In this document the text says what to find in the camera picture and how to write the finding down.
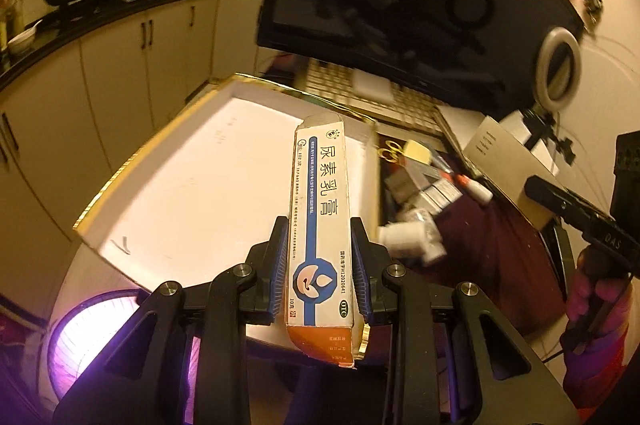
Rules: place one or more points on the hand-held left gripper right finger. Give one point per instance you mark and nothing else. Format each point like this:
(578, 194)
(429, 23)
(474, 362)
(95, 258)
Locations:
(361, 277)

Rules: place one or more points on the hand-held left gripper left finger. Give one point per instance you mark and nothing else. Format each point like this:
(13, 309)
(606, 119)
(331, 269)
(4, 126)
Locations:
(277, 275)

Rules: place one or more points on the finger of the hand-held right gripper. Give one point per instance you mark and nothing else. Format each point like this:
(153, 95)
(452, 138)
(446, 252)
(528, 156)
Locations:
(565, 205)

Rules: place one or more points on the white blue ointment box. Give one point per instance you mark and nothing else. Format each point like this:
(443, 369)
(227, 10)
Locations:
(320, 205)

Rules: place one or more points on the white gold-edged box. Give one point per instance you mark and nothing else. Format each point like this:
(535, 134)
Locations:
(200, 185)

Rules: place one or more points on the person's right forearm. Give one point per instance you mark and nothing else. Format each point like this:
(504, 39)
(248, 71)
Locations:
(605, 370)

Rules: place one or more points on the person's right hand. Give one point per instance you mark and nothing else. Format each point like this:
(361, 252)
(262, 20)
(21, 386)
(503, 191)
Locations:
(580, 290)

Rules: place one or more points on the white plastic bottle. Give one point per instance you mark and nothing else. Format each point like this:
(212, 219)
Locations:
(410, 240)

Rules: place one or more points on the beige notebook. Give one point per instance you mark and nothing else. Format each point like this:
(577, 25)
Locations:
(505, 170)

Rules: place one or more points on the red capped glue bottle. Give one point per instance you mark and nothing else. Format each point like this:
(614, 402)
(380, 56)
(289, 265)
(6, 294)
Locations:
(472, 188)

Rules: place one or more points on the maroon cloth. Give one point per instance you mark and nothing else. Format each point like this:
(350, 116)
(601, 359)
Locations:
(490, 265)

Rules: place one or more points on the dark grey box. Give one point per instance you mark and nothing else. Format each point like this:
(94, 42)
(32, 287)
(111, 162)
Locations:
(405, 185)

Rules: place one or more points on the small printed card box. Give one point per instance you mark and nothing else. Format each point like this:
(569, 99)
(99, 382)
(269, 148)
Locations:
(440, 194)

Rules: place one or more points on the gold scissors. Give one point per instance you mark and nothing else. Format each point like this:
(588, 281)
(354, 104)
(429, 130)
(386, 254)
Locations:
(391, 152)

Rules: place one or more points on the pale yellow block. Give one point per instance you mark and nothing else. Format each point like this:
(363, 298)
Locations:
(417, 151)

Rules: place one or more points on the white keyboard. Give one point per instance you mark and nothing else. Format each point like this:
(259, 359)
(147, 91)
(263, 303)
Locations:
(400, 110)

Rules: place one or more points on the white rectangular pad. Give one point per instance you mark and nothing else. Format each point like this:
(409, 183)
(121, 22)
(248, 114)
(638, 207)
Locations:
(372, 84)

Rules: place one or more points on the white kitchen cabinets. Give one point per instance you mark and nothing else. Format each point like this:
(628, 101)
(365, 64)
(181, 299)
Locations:
(115, 70)

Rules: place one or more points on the black kitchen countertop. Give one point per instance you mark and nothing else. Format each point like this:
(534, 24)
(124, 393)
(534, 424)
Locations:
(100, 12)

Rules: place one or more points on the white bowl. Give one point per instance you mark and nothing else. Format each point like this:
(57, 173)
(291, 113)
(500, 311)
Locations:
(22, 41)

